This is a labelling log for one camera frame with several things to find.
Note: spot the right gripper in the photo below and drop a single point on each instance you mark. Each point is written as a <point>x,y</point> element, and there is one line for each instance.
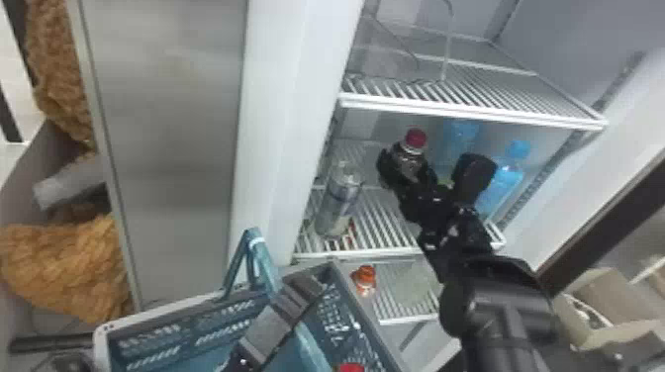
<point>427,203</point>

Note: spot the dark bottle with red cap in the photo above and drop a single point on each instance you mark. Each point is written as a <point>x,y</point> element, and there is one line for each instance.
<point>411,150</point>

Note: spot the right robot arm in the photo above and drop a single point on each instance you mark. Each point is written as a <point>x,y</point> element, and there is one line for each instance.
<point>493,306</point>

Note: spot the blue bottle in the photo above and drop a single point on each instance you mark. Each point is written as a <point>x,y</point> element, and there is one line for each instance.
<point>458,145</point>
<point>501,184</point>

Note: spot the silver can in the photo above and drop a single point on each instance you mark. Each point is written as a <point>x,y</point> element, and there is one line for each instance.
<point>340,200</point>

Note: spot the orange capped bottle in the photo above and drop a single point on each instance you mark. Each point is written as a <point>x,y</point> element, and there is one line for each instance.
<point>364,280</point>

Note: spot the fridge door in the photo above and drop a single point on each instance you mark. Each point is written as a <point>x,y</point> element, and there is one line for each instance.
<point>602,171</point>

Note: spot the red capped bottle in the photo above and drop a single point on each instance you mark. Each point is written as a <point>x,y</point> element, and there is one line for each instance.
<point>351,368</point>

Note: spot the white fridge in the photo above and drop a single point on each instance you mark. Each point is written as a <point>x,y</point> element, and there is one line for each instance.
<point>176,130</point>

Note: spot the blue basket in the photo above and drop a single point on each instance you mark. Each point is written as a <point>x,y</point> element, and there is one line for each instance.
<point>218,332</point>

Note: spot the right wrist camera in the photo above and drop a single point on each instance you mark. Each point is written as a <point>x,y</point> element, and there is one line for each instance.
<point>474,175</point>

